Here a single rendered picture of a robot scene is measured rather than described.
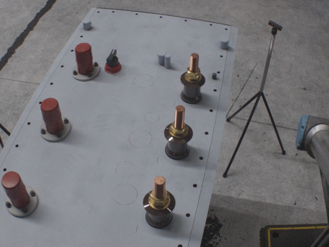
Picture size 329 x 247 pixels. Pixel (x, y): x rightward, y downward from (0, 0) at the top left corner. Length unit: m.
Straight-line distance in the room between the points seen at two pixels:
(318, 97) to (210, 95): 2.39
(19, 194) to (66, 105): 0.48
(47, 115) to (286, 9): 4.11
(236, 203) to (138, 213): 1.72
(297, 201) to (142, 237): 1.98
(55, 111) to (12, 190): 0.34
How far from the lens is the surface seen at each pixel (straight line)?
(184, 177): 1.33
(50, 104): 1.40
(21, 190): 1.25
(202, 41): 1.87
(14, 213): 1.32
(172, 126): 1.30
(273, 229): 2.50
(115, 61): 1.66
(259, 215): 2.90
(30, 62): 4.11
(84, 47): 1.62
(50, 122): 1.42
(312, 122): 1.61
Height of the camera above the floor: 2.46
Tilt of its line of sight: 49 degrees down
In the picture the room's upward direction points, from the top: 1 degrees clockwise
